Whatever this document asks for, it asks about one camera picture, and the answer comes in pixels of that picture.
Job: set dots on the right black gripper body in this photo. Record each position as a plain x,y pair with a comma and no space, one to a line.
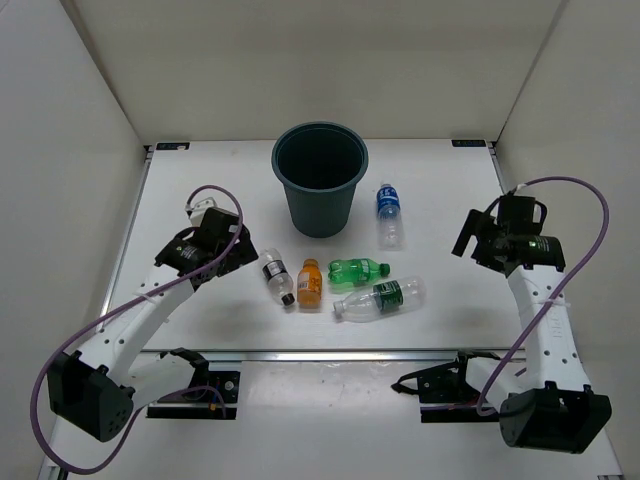
488,233

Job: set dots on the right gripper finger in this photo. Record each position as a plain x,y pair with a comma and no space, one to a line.
483,253
468,230

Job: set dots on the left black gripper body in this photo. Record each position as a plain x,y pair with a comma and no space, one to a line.
241,236

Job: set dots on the black label clear bottle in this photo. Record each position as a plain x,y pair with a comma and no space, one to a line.
279,282

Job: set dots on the orange juice bottle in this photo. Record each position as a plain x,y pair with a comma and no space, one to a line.
309,285

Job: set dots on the blue label water bottle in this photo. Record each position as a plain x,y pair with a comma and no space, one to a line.
389,220

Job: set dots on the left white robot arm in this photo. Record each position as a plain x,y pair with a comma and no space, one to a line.
98,387

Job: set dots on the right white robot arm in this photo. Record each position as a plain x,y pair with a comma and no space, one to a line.
548,403

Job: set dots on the dark green plastic bin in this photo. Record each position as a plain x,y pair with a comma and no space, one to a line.
319,165

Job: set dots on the right black table label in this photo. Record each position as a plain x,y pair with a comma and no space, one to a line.
468,143

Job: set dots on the black table label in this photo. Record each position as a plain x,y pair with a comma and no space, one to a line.
468,143
172,146

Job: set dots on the left black table label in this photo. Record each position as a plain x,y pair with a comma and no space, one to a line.
172,146

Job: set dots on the green label clear bottle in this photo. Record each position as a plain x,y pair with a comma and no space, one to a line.
381,300

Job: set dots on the green soda bottle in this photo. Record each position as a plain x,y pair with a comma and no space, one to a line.
356,272

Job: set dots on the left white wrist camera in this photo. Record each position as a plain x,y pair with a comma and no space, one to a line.
196,212

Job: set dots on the aluminium table rail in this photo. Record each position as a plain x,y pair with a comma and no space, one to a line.
332,355

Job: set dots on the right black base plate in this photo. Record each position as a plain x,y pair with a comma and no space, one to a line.
445,398

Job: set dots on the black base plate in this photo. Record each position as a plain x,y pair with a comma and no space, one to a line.
213,395
445,398

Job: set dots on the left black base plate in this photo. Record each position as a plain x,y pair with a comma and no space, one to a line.
213,395

